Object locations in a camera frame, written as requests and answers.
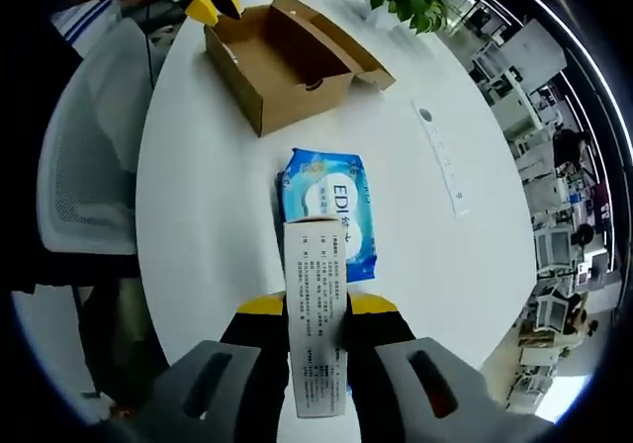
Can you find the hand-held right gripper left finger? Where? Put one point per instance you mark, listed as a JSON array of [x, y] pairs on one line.
[[247, 334]]

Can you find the small white printed box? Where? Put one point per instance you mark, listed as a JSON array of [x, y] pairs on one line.
[[316, 314]]

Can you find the blue wet wipes soft pack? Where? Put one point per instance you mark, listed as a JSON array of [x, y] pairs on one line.
[[321, 186]]

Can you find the table socket strip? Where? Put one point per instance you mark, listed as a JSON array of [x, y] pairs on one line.
[[442, 161]]

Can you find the brown cardboard shoe box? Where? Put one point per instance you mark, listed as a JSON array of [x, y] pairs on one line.
[[277, 57]]

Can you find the grey mesh office chair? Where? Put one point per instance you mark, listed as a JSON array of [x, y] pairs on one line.
[[89, 156]]

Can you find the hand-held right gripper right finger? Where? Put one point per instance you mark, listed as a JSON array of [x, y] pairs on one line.
[[381, 329]]

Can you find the white blue-striped panel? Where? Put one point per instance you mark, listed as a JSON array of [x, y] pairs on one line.
[[84, 23]]

